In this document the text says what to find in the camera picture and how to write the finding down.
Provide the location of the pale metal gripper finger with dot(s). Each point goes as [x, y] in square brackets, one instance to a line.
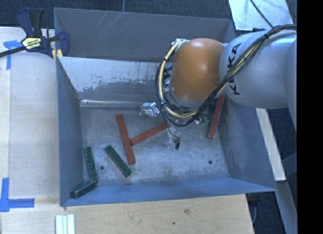
[149, 109]
[174, 133]

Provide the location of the red-brown flat block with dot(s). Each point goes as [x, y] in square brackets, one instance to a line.
[125, 139]
[149, 134]
[216, 119]

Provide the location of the grey metal bin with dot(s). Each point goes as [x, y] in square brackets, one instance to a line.
[176, 175]

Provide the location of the dark green flat block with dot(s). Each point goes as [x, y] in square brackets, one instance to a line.
[118, 161]
[82, 189]
[90, 163]

